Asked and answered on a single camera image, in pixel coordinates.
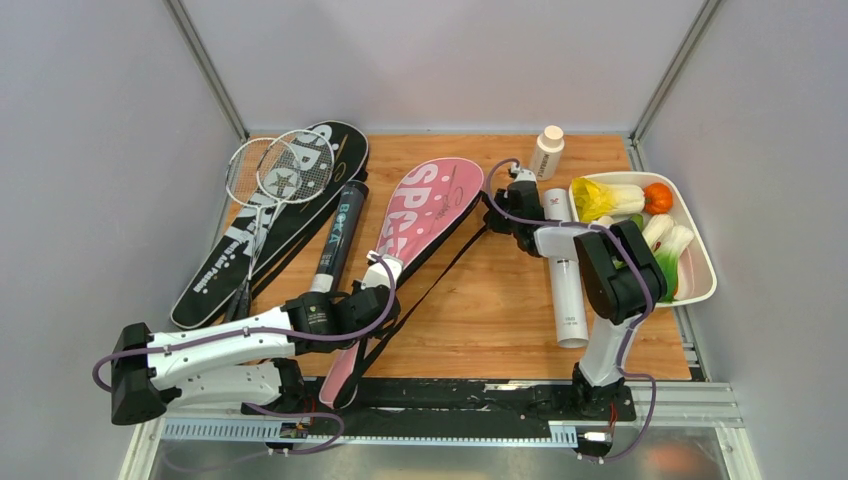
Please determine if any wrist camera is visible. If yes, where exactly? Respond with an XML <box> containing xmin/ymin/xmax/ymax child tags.
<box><xmin>361</xmin><ymin>251</ymin><xmax>404</xmax><ymax>288</ymax></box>
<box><xmin>508</xmin><ymin>165</ymin><xmax>537</xmax><ymax>189</ymax></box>

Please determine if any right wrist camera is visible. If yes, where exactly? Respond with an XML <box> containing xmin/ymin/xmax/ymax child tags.
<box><xmin>508</xmin><ymin>165</ymin><xmax>537</xmax><ymax>189</ymax></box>

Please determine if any black shuttlecock tube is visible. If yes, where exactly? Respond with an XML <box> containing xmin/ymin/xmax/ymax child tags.
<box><xmin>310</xmin><ymin>180</ymin><xmax>369</xmax><ymax>293</ymax></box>

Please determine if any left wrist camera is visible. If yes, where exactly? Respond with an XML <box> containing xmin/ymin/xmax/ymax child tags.
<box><xmin>361</xmin><ymin>251</ymin><xmax>404</xmax><ymax>288</ymax></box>

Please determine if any white racket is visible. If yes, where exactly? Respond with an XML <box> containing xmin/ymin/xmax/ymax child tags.
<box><xmin>225</xmin><ymin>129</ymin><xmax>335</xmax><ymax>321</ymax></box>
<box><xmin>224</xmin><ymin>137</ymin><xmax>302</xmax><ymax>322</ymax></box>

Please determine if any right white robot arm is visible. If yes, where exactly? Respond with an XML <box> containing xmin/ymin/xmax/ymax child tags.
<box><xmin>483</xmin><ymin>158</ymin><xmax>668</xmax><ymax>418</ymax></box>

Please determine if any yellow napa cabbage toy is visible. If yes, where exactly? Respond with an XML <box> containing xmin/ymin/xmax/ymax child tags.
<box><xmin>571</xmin><ymin>177</ymin><xmax>646</xmax><ymax>223</ymax></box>

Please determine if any white racket outer left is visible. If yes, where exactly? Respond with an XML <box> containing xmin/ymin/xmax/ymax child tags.
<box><xmin>224</xmin><ymin>137</ymin><xmax>302</xmax><ymax>322</ymax></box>

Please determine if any orange tomato toy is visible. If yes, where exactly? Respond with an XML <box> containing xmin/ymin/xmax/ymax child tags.
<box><xmin>643</xmin><ymin>182</ymin><xmax>674</xmax><ymax>215</ymax></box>

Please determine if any pink racket cover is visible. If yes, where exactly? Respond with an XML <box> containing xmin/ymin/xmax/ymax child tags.
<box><xmin>319</xmin><ymin>157</ymin><xmax>485</xmax><ymax>409</ymax></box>

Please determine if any mushroom toy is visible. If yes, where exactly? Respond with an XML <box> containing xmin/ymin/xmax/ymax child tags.
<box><xmin>592</xmin><ymin>215</ymin><xmax>616</xmax><ymax>229</ymax></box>

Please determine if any bok choy toy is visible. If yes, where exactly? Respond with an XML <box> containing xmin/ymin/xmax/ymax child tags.
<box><xmin>654</xmin><ymin>225</ymin><xmax>695</xmax><ymax>303</ymax></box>

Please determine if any white plastic tray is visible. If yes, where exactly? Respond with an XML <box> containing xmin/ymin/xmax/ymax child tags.
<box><xmin>568</xmin><ymin>171</ymin><xmax>717</xmax><ymax>307</ymax></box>

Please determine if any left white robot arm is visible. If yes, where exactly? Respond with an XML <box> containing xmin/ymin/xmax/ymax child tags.
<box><xmin>92</xmin><ymin>251</ymin><xmax>404</xmax><ymax>425</ymax></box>

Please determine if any beige plastic bottle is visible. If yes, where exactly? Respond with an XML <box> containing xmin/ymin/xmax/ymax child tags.
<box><xmin>529</xmin><ymin>125</ymin><xmax>565</xmax><ymax>181</ymax></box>

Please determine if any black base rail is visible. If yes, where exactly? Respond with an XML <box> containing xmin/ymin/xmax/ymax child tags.
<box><xmin>264</xmin><ymin>360</ymin><xmax>635</xmax><ymax>439</ymax></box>

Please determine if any white shuttlecock tube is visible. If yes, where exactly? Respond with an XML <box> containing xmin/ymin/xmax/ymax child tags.
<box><xmin>543</xmin><ymin>189</ymin><xmax>589</xmax><ymax>349</ymax></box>

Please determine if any black racket cover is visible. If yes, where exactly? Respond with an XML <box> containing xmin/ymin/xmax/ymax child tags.
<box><xmin>170</xmin><ymin>121</ymin><xmax>369</xmax><ymax>330</ymax></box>

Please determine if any green leaf vegetable toy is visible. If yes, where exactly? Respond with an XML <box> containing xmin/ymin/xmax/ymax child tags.
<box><xmin>629</xmin><ymin>213</ymin><xmax>645</xmax><ymax>231</ymax></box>

